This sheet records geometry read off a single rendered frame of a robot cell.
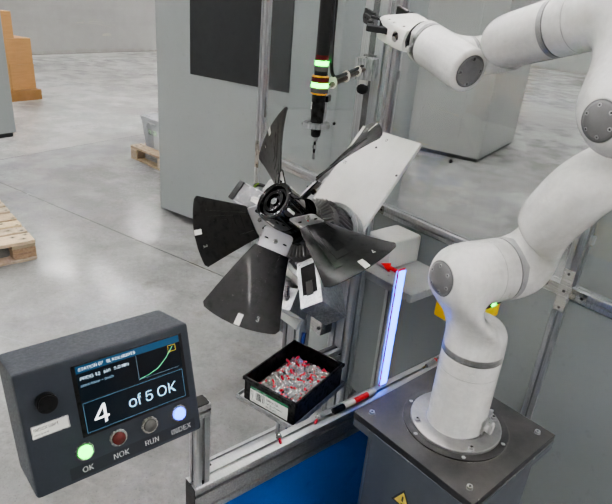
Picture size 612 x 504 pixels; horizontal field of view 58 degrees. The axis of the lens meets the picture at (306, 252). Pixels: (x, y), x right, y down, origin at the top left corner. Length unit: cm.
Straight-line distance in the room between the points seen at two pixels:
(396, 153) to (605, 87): 109
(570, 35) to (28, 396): 91
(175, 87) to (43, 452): 374
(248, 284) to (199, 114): 287
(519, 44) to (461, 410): 68
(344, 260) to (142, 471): 139
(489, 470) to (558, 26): 79
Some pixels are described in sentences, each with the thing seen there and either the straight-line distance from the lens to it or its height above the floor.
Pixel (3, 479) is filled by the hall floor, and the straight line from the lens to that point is 255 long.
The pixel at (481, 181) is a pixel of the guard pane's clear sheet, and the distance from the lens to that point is 201.
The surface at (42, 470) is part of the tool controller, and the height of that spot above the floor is 111.
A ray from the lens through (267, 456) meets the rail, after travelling 126.
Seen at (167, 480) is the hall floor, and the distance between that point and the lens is 240.
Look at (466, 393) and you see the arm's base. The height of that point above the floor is 107.
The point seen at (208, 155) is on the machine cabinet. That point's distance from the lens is 429.
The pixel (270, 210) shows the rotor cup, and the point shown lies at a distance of 155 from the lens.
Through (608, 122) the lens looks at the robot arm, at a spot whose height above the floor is 164.
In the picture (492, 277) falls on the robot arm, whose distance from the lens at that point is 102.
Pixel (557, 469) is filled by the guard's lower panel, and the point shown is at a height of 36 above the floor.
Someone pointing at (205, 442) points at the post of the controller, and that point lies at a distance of 113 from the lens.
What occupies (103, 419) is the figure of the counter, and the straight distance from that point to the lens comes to 91.
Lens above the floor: 174
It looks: 24 degrees down
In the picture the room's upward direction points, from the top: 5 degrees clockwise
